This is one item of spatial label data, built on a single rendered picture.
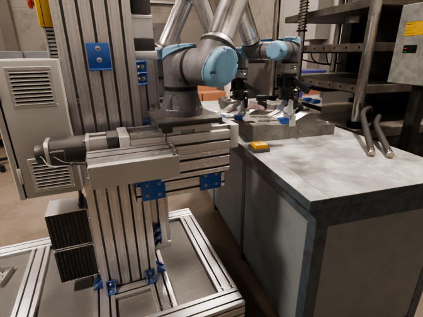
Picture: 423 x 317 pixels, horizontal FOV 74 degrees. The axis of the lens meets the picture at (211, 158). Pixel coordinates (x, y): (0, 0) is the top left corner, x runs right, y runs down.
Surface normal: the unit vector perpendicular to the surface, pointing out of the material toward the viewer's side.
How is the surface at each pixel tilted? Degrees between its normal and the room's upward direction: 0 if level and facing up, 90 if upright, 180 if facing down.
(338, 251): 90
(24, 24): 90
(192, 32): 90
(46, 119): 90
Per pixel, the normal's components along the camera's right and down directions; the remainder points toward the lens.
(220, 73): 0.71, 0.33
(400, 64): -0.96, 0.11
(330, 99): 0.27, 0.34
